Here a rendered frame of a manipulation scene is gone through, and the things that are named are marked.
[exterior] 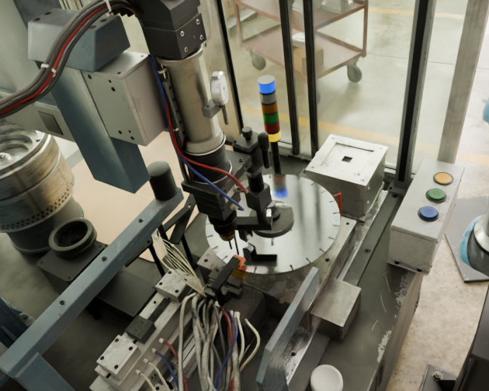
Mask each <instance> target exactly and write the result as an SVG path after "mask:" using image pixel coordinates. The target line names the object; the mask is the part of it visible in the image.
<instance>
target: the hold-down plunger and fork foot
mask: <svg viewBox="0 0 489 391"><path fill-rule="evenodd" d="M256 215H257V216H237V217H236V219H235V220H236V222H237V227H236V229H235V230H237V231H238V234H239V237H240V239H241V240H243V241H244V242H246V243H247V242H248V239H247V235H246V232H248V233H250V235H251V237H253V233H252V231H253V230H272V217H271V216H267V214H266V209H264V210H263V211H262V212H261V213H258V212H256Z"/></svg>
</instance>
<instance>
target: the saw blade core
mask: <svg viewBox="0 0 489 391"><path fill-rule="evenodd" d="M299 179H300V180H299ZM263 180H264V182H265V183H267V184H269V185H270V190H271V191H272V200H279V201H282V202H285V203H289V204H290V206H291V208H292V209H293V212H294V221H293V225H292V226H291V227H290V228H289V229H288V230H287V231H285V232H284V233H282V234H278V235H274V236H265V235H261V234H258V233H256V232H255V231H254V230H253V231H252V233H253V237H251V238H250V239H249V240H248V242H247V243H246V242H244V241H243V240H241V239H240V237H239V234H238V231H237V230H236V231H235V232H236V239H237V243H238V250H239V255H238V256H241V257H243V258H245V262H244V264H243V265H242V266H241V267H240V268H239V267H238V269H239V270H241V271H243V272H249V273H254V271H255V274H261V275H273V271H272V269H273V268H274V274H280V273H285V272H291V271H292V268H291V267H290V266H291V265H292V267H293V270H297V269H299V268H302V267H304V266H306V265H309V264H310V263H312V262H313V261H316V260H317V259H318V258H319V257H320V256H322V255H323V254H324V252H326V251H327V250H328V249H329V247H330V246H331V245H332V244H333V243H334V241H335V238H336V237H337V235H338V231H339V227H340V212H339V208H338V205H337V203H336V201H335V200H334V198H333V197H332V195H331V194H330V193H329V192H328V191H326V189H325V188H323V187H322V186H320V185H319V184H317V183H316V182H315V183H314V182H313V181H311V180H309V179H307V178H303V177H301V178H300V176H296V175H286V178H285V174H273V175H271V178H269V175H263ZM298 180H299V181H298ZM322 192H323V193H322ZM240 195H241V201H240V202H239V203H238V204H240V205H241V206H242V207H243V208H244V211H240V210H238V211H237V210H236V211H237V216H249V213H250V212H251V209H250V208H248V207H247V203H246V198H245V194H244V193H240ZM333 201H334V202H333ZM333 213H335V214H333ZM206 224H208V225H206V238H207V240H208V243H209V245H210V247H211V249H212V250H213V252H214V253H215V254H217V253H218V252H220V251H222V253H221V254H219V255H217V257H218V258H219V259H221V260H223V261H224V262H225V263H228V262H229V260H230V259H231V257H232V256H233V255H234V254H237V251H236V247H235V243H234V239H233V240H231V245H232V248H233V249H232V250H231V249H230V245H229V243H228V241H223V240H222V239H221V238H220V237H219V234H218V233H216V232H215V230H214V228H213V225H212V224H211V225H210V222H209V220H208V216H207V219H206ZM333 225H335V226H333ZM337 226H339V227H337ZM212 235H213V236H212ZM211 236H212V237H211ZM329 237H330V238H331V239H328V238H329ZM332 239H334V240H332ZM215 247H216V248H215ZM319 249H321V250H322V251H320V250H319ZM323 251H324V252H323ZM226 256H227V258H225V257H226ZM307 258H308V260H309V261H310V262H309V261H308V260H306V259H307ZM255 268H257V269H256V270H255Z"/></svg>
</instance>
